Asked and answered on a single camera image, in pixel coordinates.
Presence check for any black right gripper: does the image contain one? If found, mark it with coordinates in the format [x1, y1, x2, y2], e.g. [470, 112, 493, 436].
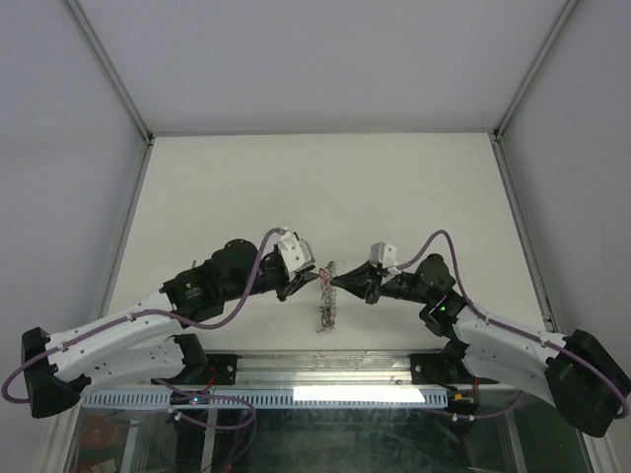
[329, 259, 432, 305]

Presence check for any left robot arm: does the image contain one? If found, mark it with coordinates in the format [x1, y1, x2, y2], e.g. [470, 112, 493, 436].
[22, 232, 316, 419]

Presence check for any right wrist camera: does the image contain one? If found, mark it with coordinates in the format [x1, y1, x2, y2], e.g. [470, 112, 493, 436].
[369, 241, 400, 276]

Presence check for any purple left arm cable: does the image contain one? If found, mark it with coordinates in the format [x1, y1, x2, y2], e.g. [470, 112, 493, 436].
[2, 226, 290, 430]

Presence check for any aluminium mounting rail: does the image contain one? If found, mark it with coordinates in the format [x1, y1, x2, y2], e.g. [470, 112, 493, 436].
[63, 347, 593, 393]

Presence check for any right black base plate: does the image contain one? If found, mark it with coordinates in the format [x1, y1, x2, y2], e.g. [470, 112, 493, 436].
[408, 352, 475, 389]

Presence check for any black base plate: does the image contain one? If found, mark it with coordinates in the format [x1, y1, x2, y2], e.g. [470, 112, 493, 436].
[166, 353, 241, 387]
[408, 352, 475, 389]

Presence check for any white slotted cable duct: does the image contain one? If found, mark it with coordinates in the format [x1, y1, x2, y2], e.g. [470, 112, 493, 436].
[82, 385, 449, 411]

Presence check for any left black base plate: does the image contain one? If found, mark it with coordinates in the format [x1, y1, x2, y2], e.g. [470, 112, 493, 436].
[166, 353, 241, 387]

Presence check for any left aluminium frame post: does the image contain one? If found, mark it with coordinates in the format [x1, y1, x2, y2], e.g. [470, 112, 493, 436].
[61, 0, 154, 144]

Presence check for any aluminium frame post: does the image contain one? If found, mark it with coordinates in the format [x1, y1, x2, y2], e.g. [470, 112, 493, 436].
[61, 0, 154, 144]
[493, 0, 582, 140]

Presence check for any right aluminium frame post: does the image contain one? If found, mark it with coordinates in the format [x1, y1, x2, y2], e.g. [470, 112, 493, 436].
[493, 0, 582, 140]

